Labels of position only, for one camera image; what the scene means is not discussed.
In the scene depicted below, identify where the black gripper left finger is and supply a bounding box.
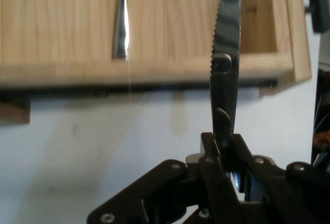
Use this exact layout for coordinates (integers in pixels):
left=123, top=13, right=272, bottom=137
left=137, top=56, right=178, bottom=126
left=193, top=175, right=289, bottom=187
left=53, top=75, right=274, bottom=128
left=87, top=132, right=241, bottom=224

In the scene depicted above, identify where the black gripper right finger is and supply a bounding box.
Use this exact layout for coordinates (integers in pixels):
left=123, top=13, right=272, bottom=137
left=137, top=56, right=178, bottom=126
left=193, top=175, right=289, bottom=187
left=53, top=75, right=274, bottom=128
left=221, top=133, right=330, bottom=224

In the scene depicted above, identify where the steel serrated table knife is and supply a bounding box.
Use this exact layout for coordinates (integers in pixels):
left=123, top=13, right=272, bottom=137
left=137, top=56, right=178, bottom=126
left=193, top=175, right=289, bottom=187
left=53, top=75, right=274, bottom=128
left=209, top=0, right=244, bottom=196

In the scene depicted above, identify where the steel fork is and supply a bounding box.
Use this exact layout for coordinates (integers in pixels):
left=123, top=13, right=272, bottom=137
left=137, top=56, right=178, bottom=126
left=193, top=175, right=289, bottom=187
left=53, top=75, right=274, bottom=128
left=111, top=0, right=131, bottom=61

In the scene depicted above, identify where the dark wooden drawer cabinet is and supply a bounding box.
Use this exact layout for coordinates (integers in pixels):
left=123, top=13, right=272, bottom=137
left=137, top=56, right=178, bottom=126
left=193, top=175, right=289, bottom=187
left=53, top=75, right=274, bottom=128
left=0, top=97, right=31, bottom=126

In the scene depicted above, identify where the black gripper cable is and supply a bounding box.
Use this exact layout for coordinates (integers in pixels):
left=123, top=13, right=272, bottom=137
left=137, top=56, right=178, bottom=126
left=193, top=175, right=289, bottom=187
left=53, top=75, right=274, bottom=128
left=311, top=61, right=330, bottom=175

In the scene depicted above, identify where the light wooden drawer black handle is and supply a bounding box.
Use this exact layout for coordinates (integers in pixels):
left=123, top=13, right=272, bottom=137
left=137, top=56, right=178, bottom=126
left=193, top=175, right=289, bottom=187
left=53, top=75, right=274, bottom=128
left=0, top=0, right=330, bottom=99

